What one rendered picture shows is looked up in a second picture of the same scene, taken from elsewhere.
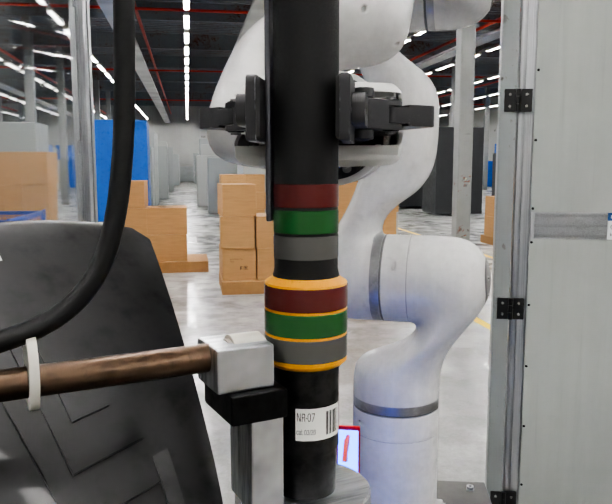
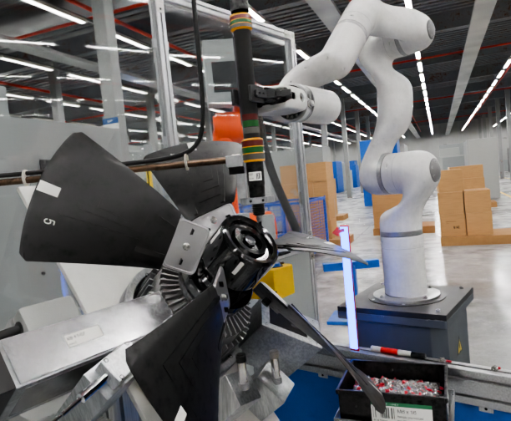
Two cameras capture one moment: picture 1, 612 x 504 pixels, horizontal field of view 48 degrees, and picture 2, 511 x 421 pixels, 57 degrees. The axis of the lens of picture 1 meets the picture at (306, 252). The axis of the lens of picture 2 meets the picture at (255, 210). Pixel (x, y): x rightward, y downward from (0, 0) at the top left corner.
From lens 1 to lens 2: 0.67 m
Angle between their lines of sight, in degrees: 31
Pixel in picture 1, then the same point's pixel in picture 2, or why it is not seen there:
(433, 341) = (405, 199)
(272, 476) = (242, 189)
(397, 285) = (387, 174)
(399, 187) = (389, 129)
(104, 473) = (208, 191)
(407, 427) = (399, 241)
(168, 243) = not seen: hidden behind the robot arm
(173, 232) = not seen: hidden behind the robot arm
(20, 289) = (199, 155)
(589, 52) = not seen: outside the picture
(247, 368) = (233, 160)
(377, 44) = (336, 70)
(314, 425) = (253, 176)
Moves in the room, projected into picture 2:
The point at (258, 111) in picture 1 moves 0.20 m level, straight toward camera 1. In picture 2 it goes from (234, 98) to (171, 83)
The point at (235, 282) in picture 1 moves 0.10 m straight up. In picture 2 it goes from (450, 237) to (450, 231)
